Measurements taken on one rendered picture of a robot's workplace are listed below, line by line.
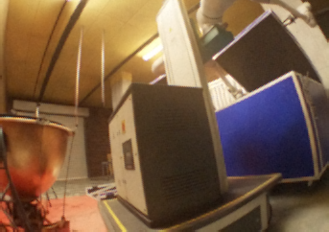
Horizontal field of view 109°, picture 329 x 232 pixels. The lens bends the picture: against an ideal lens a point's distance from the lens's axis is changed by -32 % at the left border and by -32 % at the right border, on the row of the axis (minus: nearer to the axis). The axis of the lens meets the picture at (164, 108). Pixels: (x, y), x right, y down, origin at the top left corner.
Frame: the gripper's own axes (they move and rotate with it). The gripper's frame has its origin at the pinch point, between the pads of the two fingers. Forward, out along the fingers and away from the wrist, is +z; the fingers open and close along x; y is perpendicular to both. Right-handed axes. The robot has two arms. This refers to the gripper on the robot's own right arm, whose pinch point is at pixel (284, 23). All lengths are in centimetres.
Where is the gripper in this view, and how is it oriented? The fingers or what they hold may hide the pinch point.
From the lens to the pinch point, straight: 206.4
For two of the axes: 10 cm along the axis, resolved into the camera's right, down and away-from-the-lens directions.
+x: 4.3, -7.6, 4.8
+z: -4.1, 3.1, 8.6
